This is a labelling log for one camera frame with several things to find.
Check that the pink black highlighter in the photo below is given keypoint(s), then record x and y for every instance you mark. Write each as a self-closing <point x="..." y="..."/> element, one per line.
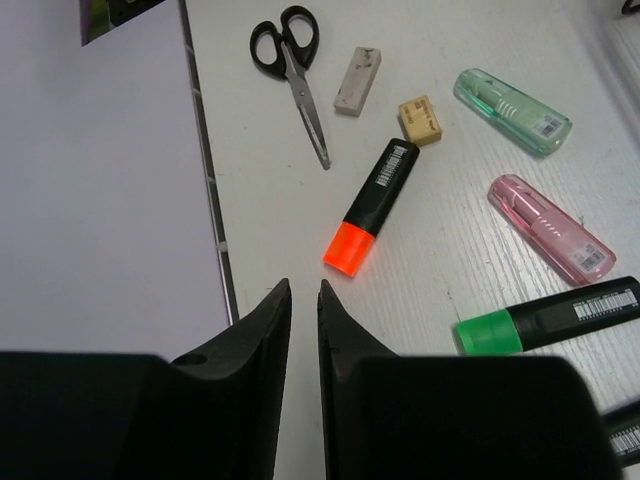
<point x="623" y="425"/>

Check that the green correction tape dispenser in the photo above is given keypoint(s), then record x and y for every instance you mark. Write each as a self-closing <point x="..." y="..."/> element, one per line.
<point x="531" y="124"/>

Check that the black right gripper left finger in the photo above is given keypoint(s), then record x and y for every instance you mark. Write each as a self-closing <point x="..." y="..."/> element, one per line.
<point x="212" y="413"/>

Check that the pink correction tape dispenser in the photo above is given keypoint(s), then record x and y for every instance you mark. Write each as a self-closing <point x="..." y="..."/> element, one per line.
<point x="565" y="245"/>

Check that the small beige eraser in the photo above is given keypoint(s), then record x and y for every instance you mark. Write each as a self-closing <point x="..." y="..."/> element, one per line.
<point x="419" y="121"/>

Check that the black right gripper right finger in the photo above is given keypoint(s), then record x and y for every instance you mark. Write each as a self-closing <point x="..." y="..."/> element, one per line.
<point x="387" y="416"/>

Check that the green black highlighter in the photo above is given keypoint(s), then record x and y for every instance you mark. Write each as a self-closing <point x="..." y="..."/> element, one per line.
<point x="551" y="319"/>

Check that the black handled scissors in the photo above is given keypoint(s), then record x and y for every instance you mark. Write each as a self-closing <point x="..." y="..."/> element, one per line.
<point x="291" y="63"/>

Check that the orange black highlighter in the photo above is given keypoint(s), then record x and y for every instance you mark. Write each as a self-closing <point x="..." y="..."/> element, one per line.
<point x="370" y="208"/>

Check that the grey white eraser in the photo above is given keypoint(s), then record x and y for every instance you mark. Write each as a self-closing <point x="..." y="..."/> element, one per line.
<point x="357" y="82"/>

